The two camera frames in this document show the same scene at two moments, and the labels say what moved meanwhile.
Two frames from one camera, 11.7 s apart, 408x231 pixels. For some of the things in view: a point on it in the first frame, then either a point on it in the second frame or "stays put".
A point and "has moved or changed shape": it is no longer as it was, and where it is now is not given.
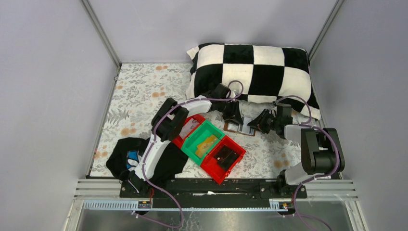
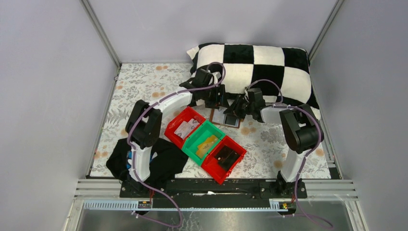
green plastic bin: [201, 140] stays put
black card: [225, 157] stays put
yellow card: [203, 147] stays put
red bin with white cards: [190, 123] stays put
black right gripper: [263, 120] → [240, 104]
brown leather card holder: [232, 126] has moved or changed shape
